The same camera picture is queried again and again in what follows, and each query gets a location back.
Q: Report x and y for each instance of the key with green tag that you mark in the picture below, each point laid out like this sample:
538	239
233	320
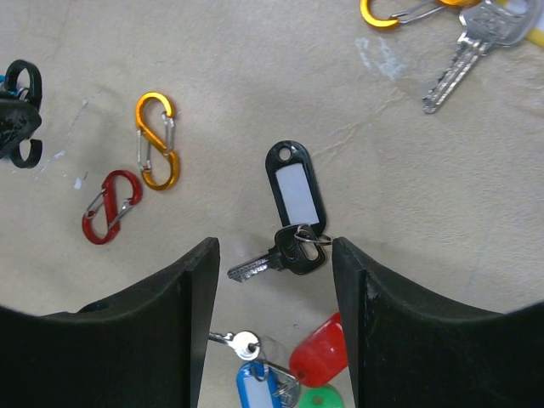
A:
327	396

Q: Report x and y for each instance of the black carabiner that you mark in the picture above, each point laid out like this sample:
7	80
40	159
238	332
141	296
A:
21	98

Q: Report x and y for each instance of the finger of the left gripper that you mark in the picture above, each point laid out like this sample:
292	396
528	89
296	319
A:
19	121

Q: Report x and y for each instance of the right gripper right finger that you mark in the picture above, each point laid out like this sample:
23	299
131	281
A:
410	347

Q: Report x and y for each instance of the key with black tag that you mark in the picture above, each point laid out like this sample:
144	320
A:
299	243

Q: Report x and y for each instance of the key with yellow tag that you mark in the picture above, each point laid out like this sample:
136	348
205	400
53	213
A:
485	26

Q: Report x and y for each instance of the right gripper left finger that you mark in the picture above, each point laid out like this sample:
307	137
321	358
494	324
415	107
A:
144	346

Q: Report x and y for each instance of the orange red carabiner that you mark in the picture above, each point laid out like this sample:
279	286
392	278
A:
420	11

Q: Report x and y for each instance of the key with red tag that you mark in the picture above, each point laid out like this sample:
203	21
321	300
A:
321	356

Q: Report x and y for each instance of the key with light blue tag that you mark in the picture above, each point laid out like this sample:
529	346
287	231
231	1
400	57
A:
259	382

